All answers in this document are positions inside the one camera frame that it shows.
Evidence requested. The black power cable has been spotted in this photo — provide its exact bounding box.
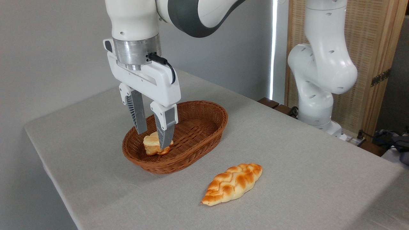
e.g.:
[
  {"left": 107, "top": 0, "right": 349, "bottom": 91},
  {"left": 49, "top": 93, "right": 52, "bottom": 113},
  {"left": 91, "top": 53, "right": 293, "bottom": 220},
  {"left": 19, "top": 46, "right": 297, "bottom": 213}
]
[{"left": 357, "top": 129, "right": 409, "bottom": 151}]

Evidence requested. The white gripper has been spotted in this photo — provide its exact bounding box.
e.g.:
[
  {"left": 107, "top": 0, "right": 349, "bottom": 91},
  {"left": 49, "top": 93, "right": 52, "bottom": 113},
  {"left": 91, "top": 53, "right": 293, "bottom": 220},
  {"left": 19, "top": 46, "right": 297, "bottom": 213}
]
[{"left": 103, "top": 38, "right": 181, "bottom": 150}]

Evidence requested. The grey linen tablecloth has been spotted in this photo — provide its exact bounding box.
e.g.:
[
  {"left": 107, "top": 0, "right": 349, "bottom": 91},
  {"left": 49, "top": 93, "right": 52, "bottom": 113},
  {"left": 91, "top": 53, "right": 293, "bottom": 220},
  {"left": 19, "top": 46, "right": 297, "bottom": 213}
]
[{"left": 24, "top": 69, "right": 409, "bottom": 230}]

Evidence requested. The brown wicker oval basket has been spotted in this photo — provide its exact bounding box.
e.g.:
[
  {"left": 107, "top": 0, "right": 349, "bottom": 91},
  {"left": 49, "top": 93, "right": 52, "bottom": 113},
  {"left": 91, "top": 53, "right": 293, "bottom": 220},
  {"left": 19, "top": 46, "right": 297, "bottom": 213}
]
[{"left": 122, "top": 100, "right": 228, "bottom": 174}]

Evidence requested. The white power strip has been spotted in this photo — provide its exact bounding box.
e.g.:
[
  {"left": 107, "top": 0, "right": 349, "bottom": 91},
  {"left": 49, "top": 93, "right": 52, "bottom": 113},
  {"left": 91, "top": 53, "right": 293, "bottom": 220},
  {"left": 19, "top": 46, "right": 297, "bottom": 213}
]
[{"left": 344, "top": 135, "right": 367, "bottom": 147}]

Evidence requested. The golden braided bread loaf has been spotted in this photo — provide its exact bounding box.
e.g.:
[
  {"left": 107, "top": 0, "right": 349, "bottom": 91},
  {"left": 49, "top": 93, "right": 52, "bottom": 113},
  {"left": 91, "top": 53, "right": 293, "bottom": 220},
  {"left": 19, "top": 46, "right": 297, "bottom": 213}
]
[{"left": 201, "top": 163, "right": 263, "bottom": 206}]

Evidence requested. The wooden bamboo folding screen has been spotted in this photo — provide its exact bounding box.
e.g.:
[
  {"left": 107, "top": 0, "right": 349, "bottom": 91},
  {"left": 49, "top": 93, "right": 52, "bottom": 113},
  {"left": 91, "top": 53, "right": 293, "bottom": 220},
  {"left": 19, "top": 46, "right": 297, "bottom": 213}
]
[{"left": 284, "top": 0, "right": 409, "bottom": 138}]

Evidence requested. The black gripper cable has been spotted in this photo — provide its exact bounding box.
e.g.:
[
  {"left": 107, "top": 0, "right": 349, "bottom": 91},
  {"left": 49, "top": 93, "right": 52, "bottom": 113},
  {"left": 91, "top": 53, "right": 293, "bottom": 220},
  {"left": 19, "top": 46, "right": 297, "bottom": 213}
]
[{"left": 148, "top": 53, "right": 177, "bottom": 85}]

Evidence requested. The dark grey bag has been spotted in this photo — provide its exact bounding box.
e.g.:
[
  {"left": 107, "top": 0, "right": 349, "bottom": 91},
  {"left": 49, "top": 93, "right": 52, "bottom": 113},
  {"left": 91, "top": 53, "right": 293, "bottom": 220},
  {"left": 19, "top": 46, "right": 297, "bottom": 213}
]
[{"left": 372, "top": 128, "right": 409, "bottom": 165}]

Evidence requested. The dark brown wooden slat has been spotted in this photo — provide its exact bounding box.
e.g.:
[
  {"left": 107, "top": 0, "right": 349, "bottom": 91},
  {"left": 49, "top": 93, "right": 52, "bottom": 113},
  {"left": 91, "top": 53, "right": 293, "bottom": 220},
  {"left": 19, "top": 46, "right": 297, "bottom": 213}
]
[
  {"left": 258, "top": 97, "right": 280, "bottom": 109},
  {"left": 274, "top": 104, "right": 294, "bottom": 116},
  {"left": 359, "top": 141, "right": 389, "bottom": 157}
]

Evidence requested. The small pale bread roll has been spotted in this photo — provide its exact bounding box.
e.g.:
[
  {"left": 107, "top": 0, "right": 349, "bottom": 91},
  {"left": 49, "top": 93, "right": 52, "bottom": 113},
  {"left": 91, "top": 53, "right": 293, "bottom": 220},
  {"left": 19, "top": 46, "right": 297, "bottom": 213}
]
[{"left": 143, "top": 131, "right": 174, "bottom": 156}]

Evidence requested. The dark metal screen hinge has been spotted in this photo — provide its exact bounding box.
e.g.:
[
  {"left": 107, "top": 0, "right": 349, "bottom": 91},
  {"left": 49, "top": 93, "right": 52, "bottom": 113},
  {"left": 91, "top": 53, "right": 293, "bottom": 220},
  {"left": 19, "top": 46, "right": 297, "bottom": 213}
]
[{"left": 371, "top": 69, "right": 391, "bottom": 87}]

